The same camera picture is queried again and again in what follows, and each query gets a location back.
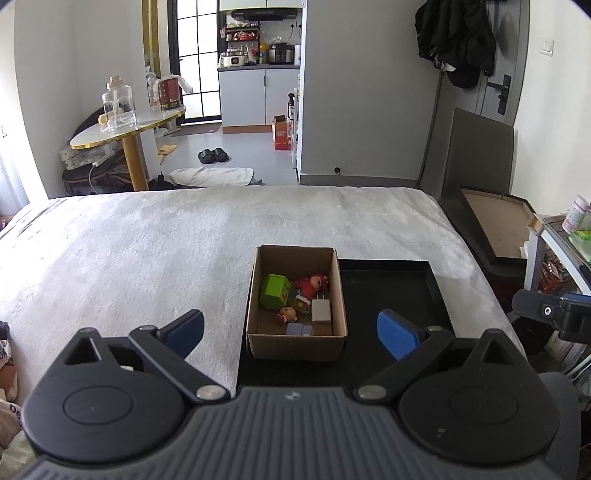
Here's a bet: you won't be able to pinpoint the pink-lidded white bottle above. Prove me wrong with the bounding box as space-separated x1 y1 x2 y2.
561 195 591 234

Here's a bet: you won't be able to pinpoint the brown door mat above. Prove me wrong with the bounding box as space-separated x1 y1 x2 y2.
171 122 223 137

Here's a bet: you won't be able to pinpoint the black range hood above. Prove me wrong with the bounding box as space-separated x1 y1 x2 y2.
228 9 299 22

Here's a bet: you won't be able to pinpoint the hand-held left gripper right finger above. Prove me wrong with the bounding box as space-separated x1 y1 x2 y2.
353 310 525 407

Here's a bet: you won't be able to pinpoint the round gold-rimmed table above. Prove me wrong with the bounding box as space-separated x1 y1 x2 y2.
70 105 186 191

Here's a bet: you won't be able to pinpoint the white charger plug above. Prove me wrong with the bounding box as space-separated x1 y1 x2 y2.
311 293 332 324

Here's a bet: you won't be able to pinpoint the white side desk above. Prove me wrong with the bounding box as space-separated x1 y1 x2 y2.
524 213 591 297

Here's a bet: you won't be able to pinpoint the white power strip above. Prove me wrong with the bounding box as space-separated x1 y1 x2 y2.
60 148 117 171

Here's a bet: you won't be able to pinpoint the brown cardboard box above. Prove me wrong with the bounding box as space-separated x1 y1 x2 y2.
246 244 348 362

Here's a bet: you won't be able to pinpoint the black frame with brown backing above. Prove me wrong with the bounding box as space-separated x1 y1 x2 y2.
438 185 537 278

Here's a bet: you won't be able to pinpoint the crumpled clothes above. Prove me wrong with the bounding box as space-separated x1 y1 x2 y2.
0 320 25 449

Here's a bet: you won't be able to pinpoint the black hanging jacket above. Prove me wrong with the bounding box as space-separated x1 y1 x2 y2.
414 0 498 89

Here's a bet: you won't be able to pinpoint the red toy figurine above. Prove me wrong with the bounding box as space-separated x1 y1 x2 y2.
295 274 330 299

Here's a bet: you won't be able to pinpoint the clear glass bottle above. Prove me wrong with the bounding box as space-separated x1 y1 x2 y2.
102 76 136 135

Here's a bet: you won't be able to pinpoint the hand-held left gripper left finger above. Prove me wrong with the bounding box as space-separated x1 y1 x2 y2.
62 309 232 406

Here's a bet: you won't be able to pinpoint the black plastic tray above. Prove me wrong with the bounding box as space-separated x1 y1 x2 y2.
236 259 456 393

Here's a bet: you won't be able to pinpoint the black-framed glass door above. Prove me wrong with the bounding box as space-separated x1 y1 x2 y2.
170 0 223 126

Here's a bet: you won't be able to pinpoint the red paper bag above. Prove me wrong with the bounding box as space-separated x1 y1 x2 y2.
158 76 182 112

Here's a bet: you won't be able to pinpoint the kitchen spice rack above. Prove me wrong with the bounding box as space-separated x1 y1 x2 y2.
224 27 259 45

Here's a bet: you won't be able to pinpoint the orange cardboard box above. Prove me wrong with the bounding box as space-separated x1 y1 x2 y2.
272 115 291 151

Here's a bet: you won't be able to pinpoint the green packet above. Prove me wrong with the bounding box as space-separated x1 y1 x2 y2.
569 228 591 265

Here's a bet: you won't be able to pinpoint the white kitchen cabinet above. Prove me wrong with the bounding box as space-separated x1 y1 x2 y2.
218 68 301 128

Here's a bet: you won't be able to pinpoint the dark bag under table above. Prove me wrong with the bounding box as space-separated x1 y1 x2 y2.
61 108 154 198

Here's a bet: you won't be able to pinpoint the dark grey board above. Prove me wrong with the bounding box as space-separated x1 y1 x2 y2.
438 107 516 205

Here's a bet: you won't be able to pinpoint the green toy cube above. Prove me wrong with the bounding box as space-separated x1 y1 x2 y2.
259 274 293 310

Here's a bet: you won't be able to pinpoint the black door lock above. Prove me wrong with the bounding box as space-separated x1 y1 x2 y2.
496 75 512 116

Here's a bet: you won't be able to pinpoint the red storage basket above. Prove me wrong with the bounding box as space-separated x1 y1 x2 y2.
538 258 572 295

